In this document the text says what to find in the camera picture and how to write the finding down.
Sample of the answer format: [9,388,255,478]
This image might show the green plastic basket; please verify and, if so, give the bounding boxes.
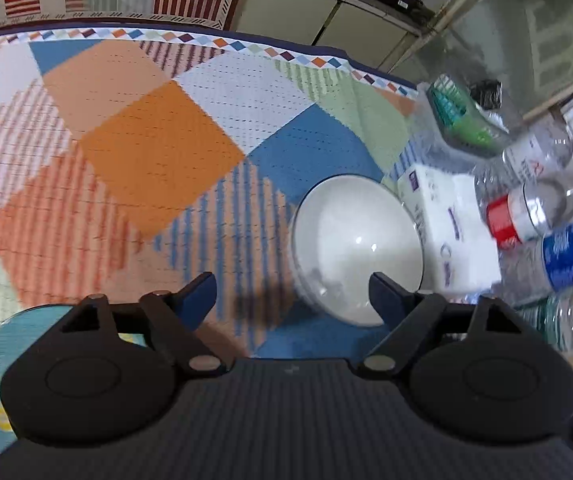
[426,74,512,158]

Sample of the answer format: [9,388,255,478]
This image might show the glass door panel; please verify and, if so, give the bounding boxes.
[391,0,573,111]

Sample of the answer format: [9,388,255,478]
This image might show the white bowl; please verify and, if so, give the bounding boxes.
[291,174,424,327]

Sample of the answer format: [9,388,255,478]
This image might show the green label water bottle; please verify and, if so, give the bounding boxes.
[511,280,573,356]

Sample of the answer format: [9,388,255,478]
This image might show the patchwork tablecloth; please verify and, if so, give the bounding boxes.
[0,27,422,461]

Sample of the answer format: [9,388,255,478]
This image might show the cream base cabinet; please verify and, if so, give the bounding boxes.
[231,0,422,68]

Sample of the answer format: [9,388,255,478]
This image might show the white cap clear bottle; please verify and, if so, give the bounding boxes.
[501,130,573,186]

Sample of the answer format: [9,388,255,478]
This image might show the blue label water bottle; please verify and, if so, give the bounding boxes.
[499,210,573,293]

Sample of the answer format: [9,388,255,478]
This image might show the red cap water bottle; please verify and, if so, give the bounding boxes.
[476,162,573,251]

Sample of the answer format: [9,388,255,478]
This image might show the small black object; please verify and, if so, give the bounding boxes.
[469,80,505,111]

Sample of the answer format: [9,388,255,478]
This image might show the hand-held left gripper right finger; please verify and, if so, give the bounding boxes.
[356,271,522,378]

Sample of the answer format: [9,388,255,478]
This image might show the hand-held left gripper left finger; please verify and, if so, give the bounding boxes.
[61,271,227,376]

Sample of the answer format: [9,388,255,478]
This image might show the white tissue box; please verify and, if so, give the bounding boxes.
[397,162,499,293]

